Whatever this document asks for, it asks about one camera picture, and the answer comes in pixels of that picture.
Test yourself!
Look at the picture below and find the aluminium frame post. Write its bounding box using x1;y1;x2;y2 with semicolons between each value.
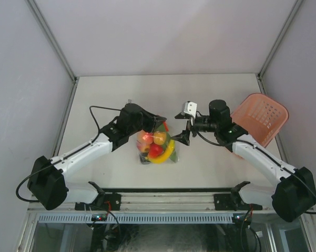
25;0;77;83
257;0;305;81

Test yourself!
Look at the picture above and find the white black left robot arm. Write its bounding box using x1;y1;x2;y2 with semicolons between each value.
27;103;166;211

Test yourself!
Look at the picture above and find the yellow fake banana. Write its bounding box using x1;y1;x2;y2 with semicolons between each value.
147;140;175;164

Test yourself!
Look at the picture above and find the aluminium frame post right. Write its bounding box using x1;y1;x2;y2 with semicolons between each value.
257;0;305;81

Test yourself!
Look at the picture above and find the red fake tomato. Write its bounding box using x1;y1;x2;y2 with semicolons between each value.
148;143;164;159

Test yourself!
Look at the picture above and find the green fake leafy vegetable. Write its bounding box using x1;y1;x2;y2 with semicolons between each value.
154;122;179;164

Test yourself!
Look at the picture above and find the dark fake avocado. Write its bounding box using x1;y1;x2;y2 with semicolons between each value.
139;155;151;165

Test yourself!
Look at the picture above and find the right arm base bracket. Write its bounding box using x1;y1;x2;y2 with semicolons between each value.
213;181;263;211

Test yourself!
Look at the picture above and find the yellow fake lemon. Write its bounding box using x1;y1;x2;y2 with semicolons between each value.
153;131;167;145

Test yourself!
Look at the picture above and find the orange fake peach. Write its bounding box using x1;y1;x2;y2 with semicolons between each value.
137;131;154;145

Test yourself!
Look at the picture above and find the aluminium mounting rail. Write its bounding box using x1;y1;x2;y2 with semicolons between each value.
27;190;277;212

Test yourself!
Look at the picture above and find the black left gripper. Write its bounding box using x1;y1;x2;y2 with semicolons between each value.
127;109;166;136

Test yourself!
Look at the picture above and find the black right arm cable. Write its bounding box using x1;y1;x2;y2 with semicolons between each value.
194;125;316;214

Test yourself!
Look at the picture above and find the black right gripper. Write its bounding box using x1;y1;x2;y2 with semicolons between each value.
171;113;219;145

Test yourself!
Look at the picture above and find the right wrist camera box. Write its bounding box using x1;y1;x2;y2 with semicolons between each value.
182;101;197;118

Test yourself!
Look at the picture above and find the pink plastic basket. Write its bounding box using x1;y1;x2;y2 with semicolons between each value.
231;93;289;148

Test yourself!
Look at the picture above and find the clear zip top bag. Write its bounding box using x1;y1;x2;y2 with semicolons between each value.
136;121;179;165

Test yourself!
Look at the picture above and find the perforated cable tray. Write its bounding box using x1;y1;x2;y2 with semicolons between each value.
37;213;234;224

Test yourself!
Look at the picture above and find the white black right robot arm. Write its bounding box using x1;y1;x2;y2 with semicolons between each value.
173;100;316;222

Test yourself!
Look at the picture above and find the aluminium frame post left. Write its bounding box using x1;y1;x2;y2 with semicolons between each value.
25;0;77;83

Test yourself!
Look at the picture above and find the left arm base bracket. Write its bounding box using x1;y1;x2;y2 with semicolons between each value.
75;181;121;212

